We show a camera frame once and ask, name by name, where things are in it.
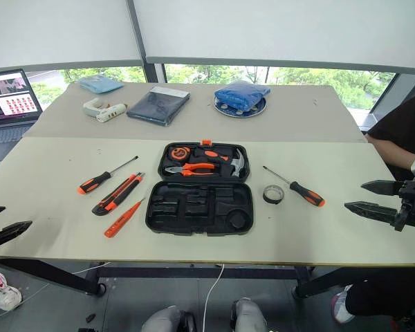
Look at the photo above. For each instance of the orange voltage test pen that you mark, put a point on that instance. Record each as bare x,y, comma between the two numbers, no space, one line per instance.
119,223

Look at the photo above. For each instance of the black electrical tape roll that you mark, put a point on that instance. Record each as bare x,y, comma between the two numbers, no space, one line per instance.
268,198

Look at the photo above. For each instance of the orange black utility knife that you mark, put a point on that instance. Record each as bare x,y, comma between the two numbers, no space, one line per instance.
119,193

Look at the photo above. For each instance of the black plastic tool case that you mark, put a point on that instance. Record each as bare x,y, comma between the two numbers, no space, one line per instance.
200,207

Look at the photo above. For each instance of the person's bare forearm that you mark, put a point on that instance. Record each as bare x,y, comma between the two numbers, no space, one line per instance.
390,150

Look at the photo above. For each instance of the orange-red plastic block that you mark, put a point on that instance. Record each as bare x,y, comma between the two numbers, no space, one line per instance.
206,142

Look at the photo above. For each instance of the white red blue sneaker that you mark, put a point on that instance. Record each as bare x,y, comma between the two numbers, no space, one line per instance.
3,292

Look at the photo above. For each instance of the person in black clothes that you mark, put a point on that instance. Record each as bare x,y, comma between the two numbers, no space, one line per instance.
404,128

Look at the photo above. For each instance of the open laptop computer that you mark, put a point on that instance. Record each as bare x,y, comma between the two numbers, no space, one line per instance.
7,103

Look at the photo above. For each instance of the white pink sneaker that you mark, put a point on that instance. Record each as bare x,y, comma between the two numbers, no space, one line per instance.
340,307

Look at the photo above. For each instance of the white glue gun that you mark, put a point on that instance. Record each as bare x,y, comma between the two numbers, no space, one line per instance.
102,111

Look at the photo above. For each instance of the blue patterned plate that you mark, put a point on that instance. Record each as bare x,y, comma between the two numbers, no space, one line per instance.
257,108

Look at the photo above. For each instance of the light blue folded cloth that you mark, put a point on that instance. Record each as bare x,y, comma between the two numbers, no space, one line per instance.
98,84

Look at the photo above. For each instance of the blue cloth on plate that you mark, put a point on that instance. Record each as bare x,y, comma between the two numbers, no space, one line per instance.
240,94

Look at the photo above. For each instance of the grey rounded robot knee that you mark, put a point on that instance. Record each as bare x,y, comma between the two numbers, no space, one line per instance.
247,314
166,320

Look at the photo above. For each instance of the orange black tape measure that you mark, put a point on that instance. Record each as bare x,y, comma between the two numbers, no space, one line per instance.
180,153

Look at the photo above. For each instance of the narrow white roller blind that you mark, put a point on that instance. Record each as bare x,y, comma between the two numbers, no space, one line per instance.
55,31

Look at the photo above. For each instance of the dark blue packaged item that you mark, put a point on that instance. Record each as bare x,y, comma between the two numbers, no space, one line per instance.
155,107

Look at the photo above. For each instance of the wide white roller blind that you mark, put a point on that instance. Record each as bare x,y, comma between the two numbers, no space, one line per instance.
280,31

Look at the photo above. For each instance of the black metal table frame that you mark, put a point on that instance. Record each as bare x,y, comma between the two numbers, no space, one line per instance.
159,272

